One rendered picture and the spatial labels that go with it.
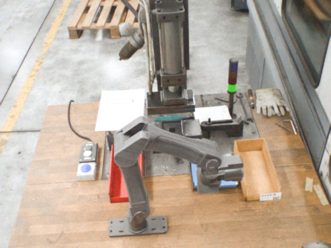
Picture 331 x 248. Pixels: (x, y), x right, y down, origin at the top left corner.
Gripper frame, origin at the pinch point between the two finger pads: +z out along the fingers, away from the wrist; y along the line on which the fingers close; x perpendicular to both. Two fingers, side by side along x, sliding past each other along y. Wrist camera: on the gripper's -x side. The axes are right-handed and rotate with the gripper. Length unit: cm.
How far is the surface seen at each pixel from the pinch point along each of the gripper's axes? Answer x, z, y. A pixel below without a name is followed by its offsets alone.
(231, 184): -10.2, 7.5, 0.5
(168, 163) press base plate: 12.2, 17.3, 12.2
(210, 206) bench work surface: -1.8, 5.9, -7.5
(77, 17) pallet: 101, 230, 233
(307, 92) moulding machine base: -51, 25, 43
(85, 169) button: 44.4, 12.5, 10.2
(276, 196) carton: -25.4, 4.6, -5.2
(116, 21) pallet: 58, 222, 220
